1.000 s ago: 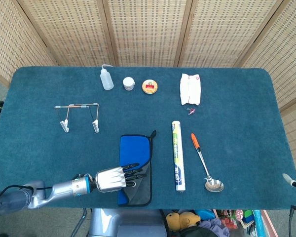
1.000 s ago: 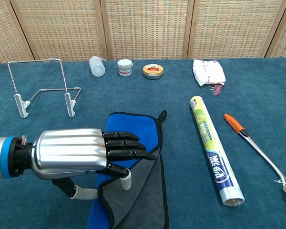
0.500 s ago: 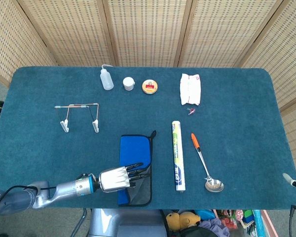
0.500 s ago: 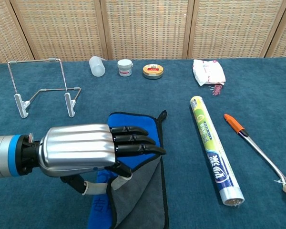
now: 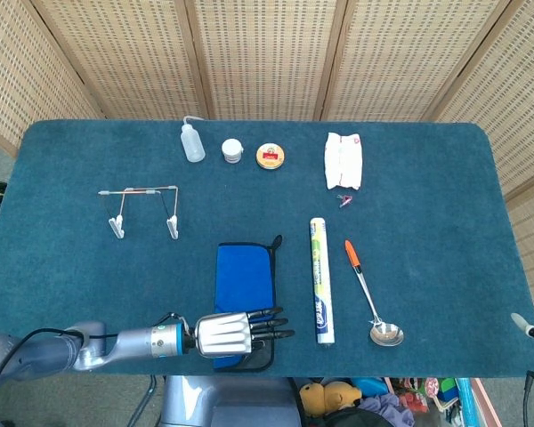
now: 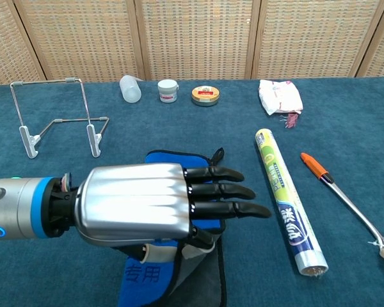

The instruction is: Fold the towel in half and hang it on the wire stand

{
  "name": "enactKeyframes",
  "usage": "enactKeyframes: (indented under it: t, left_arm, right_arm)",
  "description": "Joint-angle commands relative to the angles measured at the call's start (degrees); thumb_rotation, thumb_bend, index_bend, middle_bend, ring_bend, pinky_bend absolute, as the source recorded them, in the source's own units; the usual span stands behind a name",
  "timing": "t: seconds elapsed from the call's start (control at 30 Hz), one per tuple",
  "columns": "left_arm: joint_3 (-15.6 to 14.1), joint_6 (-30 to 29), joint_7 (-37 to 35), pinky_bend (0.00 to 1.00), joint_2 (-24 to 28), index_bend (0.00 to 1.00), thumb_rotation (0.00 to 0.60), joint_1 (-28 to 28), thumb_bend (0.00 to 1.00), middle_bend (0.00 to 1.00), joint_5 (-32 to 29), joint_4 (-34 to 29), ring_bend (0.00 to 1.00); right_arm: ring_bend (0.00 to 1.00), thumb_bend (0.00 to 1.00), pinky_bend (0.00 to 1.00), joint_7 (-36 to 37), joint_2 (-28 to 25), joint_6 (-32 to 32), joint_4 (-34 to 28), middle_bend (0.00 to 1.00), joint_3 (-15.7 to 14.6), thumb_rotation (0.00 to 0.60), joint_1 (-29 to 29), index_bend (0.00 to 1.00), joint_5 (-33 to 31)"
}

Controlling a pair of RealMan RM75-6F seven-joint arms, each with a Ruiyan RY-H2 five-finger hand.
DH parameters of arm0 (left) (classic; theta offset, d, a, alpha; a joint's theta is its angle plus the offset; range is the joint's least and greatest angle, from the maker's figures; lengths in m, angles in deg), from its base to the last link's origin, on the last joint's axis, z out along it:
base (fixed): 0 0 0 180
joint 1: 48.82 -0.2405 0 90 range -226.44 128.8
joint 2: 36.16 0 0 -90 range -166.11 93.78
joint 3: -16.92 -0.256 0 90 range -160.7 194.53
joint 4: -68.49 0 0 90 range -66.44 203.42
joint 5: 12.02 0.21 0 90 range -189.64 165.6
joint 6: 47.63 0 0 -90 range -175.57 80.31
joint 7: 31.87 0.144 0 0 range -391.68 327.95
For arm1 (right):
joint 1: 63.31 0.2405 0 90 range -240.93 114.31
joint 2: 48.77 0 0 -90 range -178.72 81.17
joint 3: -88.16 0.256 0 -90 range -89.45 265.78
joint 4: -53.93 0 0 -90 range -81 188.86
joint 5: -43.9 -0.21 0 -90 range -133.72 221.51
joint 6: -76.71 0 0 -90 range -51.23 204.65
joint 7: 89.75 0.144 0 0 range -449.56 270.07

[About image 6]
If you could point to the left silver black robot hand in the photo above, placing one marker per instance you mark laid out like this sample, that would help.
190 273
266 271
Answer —
131 201

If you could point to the blue grey microfibre cloth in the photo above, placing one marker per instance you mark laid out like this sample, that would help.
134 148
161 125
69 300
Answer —
137 288

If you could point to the teal table cloth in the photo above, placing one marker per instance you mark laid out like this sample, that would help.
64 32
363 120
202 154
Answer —
179 128

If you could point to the translucent plastic squeeze bottle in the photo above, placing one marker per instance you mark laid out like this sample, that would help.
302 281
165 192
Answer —
130 91

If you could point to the small white jar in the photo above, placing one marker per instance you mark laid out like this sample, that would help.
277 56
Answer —
168 91

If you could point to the round yellow tin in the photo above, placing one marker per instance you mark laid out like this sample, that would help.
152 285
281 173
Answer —
205 95

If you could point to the cling film roll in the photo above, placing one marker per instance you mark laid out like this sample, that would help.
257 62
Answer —
284 198

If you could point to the woven folding screen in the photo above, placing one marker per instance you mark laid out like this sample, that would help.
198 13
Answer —
195 38

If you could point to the small pink clip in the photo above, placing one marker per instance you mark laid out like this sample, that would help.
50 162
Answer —
291 121

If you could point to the white tissue packet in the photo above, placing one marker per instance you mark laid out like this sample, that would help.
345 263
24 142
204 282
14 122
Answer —
280 96

